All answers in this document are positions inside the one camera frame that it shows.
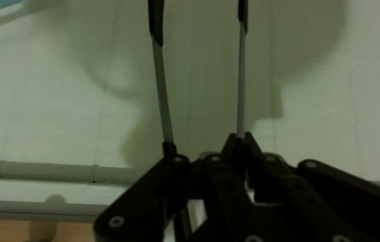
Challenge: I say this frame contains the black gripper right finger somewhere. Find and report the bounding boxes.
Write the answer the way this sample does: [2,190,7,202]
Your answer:
[241,132,380,242]

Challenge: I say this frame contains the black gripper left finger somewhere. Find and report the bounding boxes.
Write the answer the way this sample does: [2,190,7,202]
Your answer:
[92,133,254,242]

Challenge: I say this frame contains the black and steel tongs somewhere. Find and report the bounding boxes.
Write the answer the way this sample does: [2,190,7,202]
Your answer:
[147,0,250,159]

